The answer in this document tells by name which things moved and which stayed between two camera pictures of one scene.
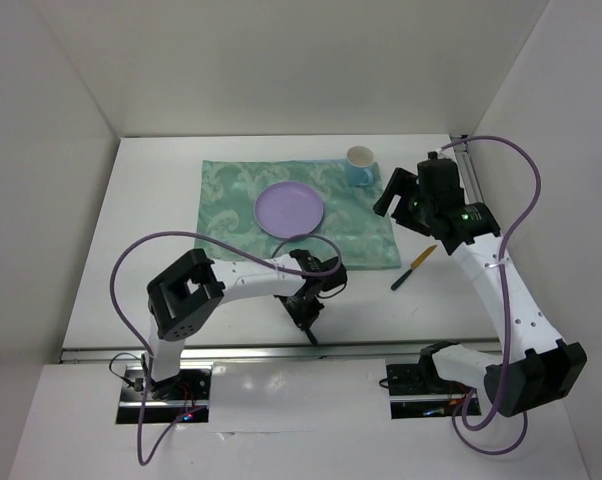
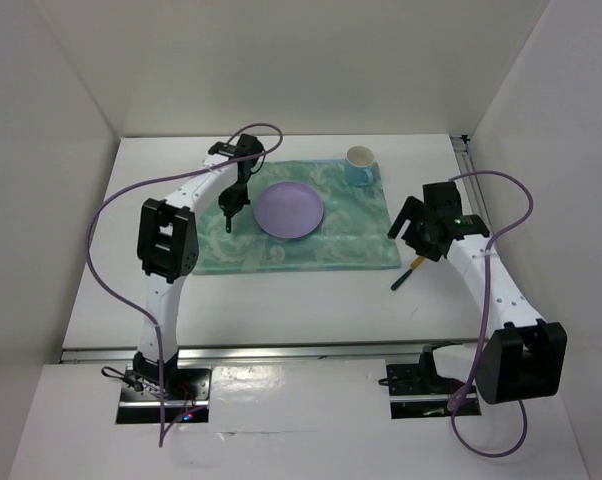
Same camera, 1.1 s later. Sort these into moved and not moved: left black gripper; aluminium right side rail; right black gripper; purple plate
Moved: left black gripper; right black gripper
Not moved: aluminium right side rail; purple plate
